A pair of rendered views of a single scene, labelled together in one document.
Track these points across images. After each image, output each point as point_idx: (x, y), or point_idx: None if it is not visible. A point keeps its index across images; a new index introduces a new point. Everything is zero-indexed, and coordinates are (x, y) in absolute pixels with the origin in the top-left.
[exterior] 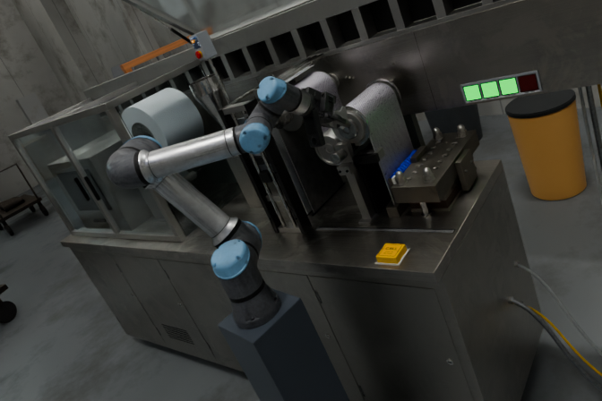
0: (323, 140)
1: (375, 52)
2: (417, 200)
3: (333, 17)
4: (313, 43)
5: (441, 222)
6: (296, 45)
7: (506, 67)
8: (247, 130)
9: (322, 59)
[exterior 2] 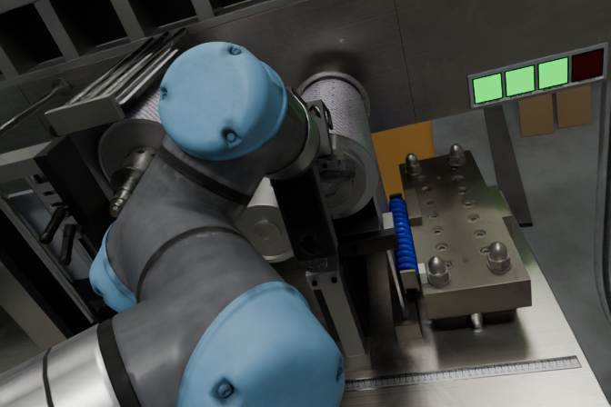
0: (335, 238)
1: (305, 21)
2: (481, 310)
3: None
4: (151, 11)
5: (525, 341)
6: (119, 12)
7: (555, 40)
8: (249, 372)
9: (182, 41)
